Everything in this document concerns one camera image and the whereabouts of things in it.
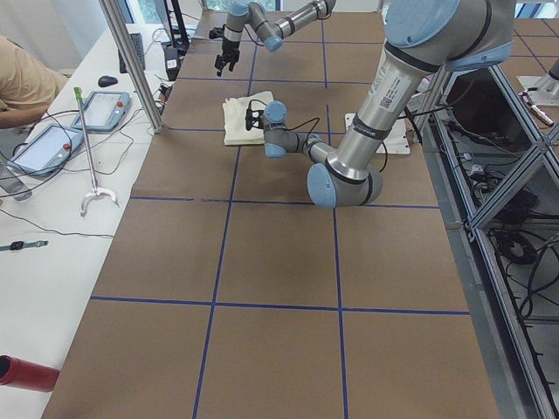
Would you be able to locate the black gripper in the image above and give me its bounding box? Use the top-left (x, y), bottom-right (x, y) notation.
top-left (215, 38), bottom-right (240, 77)

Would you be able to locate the cream long sleeve cat shirt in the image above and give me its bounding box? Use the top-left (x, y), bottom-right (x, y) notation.
top-left (223, 91), bottom-right (273, 146)

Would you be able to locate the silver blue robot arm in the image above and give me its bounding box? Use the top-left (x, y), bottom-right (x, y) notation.
top-left (209, 0), bottom-right (336, 77)
top-left (263, 1), bottom-right (515, 208)

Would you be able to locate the black keyboard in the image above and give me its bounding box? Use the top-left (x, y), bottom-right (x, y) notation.
top-left (118, 32), bottom-right (145, 73)

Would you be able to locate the black computer mouse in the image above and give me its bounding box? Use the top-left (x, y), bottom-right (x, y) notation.
top-left (97, 75), bottom-right (119, 88)

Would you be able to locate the far blue teach pendant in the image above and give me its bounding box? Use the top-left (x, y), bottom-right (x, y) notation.
top-left (74, 87), bottom-right (131, 133)

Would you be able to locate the blue teach pendant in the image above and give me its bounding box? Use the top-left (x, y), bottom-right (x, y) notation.
top-left (8, 124), bottom-right (84, 177)
top-left (74, 87), bottom-right (131, 133)

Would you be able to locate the reacher grabber tool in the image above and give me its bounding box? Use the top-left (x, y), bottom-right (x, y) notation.
top-left (73, 86), bottom-right (119, 217)

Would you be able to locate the person in tan shirt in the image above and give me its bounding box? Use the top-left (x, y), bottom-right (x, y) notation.
top-left (1, 36), bottom-right (67, 129)

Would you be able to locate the near blue teach pendant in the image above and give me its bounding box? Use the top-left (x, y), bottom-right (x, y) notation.
top-left (8, 124), bottom-right (84, 177)

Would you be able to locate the red cylinder bottle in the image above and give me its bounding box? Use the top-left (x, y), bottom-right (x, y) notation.
top-left (1, 355), bottom-right (60, 392)

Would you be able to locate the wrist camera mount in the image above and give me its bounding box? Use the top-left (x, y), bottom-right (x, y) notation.
top-left (209, 27), bottom-right (224, 40)
top-left (245, 100), bottom-right (266, 131)

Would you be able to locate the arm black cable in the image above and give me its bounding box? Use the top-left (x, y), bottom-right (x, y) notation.
top-left (246, 99), bottom-right (322, 152)

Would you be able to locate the aluminium frame post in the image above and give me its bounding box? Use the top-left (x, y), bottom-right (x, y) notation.
top-left (99, 0), bottom-right (163, 134)

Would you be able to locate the white pedestal column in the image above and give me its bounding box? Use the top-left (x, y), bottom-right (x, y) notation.
top-left (343, 0), bottom-right (414, 155)

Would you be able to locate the aluminium frame rack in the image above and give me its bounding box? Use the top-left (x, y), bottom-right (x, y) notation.
top-left (412, 65), bottom-right (558, 418)

